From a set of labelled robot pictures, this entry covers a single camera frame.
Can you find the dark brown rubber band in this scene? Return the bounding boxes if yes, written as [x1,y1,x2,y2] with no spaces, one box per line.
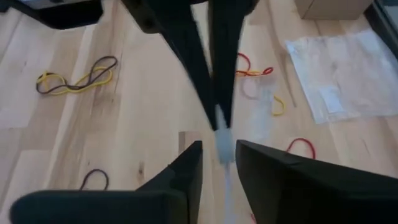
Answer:
[35,55,118,94]
[79,169,109,191]

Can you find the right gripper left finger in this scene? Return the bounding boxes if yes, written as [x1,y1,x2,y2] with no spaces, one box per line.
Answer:
[8,140,204,224]

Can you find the clear plastic zip bag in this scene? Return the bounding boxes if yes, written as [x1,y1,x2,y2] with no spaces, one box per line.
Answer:
[284,28,398,125]

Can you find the small brown cardboard box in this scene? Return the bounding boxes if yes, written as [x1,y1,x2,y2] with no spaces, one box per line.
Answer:
[294,0,375,21]

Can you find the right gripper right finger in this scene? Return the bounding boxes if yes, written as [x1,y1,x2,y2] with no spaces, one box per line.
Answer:
[235,139,398,224]

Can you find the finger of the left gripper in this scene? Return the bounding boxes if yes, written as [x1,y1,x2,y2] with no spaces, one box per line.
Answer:
[0,0,219,132]
[207,0,261,129]

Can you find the black aluminium table frame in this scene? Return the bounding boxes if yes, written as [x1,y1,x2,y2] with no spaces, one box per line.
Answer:
[363,0,398,62]

